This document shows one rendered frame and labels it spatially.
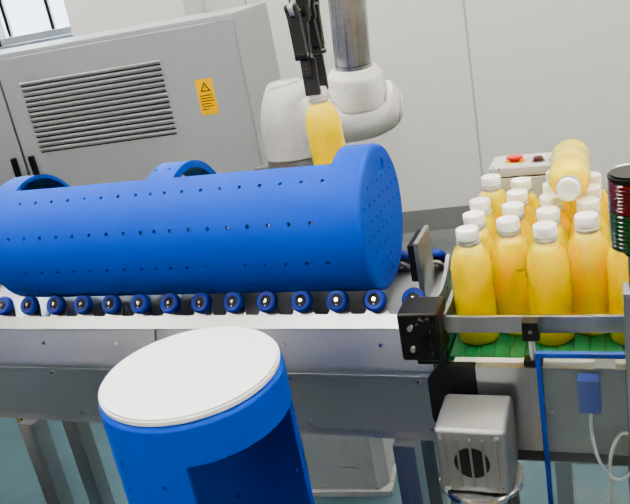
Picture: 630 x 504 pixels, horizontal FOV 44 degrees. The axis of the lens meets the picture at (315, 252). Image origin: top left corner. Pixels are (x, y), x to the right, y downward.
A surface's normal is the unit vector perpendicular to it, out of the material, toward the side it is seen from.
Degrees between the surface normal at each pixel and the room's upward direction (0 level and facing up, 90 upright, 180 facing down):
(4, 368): 110
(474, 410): 0
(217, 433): 90
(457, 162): 90
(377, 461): 90
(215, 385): 0
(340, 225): 74
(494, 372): 90
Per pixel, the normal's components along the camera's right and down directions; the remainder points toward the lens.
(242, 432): 0.57, 0.19
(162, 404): -0.18, -0.92
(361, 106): 0.11, 0.44
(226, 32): -0.21, 0.38
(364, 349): -0.37, 0.05
